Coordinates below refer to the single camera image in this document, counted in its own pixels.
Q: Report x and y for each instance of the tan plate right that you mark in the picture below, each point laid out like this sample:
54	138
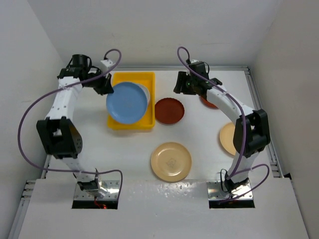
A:
226	138

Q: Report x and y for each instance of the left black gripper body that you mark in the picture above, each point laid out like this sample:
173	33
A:
99	84

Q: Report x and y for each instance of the tan plate front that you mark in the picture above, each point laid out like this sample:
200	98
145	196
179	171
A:
171	162

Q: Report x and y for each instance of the white plate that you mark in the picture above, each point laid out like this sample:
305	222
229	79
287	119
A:
146	92

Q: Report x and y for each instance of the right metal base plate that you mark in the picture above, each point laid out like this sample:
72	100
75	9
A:
217	191

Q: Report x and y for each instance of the yellow plastic bin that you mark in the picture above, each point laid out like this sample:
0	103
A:
147	79

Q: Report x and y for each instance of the blue plate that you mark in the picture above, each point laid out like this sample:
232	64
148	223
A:
127	104

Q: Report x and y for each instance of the metal base plate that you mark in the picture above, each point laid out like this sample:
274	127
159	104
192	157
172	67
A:
217	191
108	191

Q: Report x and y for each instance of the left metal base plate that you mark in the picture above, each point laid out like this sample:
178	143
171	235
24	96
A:
108	191

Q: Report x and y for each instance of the tan plate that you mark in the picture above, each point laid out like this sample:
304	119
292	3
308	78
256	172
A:
171	162
226	138

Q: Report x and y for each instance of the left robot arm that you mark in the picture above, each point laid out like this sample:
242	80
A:
58	134

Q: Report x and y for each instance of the red plate centre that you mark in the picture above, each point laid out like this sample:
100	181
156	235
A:
169	111

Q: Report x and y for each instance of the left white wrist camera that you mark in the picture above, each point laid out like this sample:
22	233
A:
106	65

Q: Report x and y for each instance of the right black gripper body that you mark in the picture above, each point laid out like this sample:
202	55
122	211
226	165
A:
190	88

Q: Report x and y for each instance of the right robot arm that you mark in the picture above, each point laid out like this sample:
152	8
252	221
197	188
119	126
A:
251	134

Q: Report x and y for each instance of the red plate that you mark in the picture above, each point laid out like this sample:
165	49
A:
207	103
169	111

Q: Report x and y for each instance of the red plate far right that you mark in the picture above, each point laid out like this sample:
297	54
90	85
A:
207	103

